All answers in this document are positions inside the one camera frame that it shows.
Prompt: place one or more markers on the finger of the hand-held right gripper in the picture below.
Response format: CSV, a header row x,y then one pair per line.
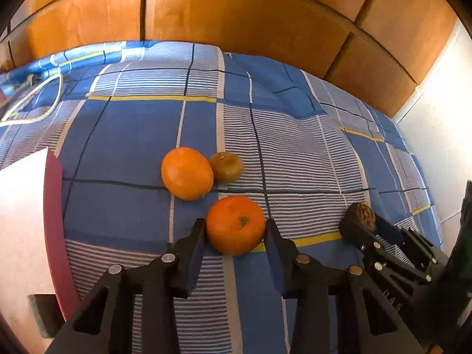
x,y
354,234
389,233

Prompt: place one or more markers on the pink shallow tray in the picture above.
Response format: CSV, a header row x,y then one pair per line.
x,y
25,221

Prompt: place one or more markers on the brown walnut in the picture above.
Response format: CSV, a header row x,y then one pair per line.
x,y
365,214

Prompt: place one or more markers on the wooden wardrobe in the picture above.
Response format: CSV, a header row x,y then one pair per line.
x,y
239,11

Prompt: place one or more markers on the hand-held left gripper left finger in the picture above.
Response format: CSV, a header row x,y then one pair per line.
x,y
195,250

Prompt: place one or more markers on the blue plaid tablecloth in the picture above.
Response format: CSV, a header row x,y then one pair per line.
x,y
295,147

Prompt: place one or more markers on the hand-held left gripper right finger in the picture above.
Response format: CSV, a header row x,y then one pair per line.
x,y
274,254

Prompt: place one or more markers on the orange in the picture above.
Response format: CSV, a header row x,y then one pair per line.
x,y
236,228
187,175

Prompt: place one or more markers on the brown kiwi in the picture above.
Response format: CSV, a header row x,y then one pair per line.
x,y
228,167

